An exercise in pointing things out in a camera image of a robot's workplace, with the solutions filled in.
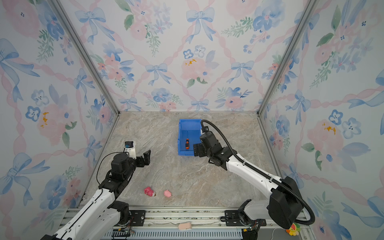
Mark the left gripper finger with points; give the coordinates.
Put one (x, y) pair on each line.
(146, 156)
(140, 162)

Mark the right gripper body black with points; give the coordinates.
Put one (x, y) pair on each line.
(210, 157)

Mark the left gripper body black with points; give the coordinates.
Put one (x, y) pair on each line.
(132, 164)

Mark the orange black screwdriver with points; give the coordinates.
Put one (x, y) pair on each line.
(187, 145)

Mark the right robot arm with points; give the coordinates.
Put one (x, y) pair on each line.
(280, 206)

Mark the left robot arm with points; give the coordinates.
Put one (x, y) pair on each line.
(104, 211)

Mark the blue plastic bin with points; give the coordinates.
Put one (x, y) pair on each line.
(188, 129)

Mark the dark pink toy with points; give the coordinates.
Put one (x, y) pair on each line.
(149, 192)

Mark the light pink toy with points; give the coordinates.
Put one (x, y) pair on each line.
(167, 194)

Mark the pink eraser block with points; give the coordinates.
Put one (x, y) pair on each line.
(185, 226)

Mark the rainbow flower toy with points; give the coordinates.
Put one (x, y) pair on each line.
(294, 230)

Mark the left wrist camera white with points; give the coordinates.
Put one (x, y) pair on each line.
(130, 149)

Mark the aluminium rail frame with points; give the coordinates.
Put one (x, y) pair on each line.
(161, 223)

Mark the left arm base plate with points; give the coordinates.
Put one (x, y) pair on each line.
(132, 218)

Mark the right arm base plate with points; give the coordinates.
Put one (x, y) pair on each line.
(232, 218)

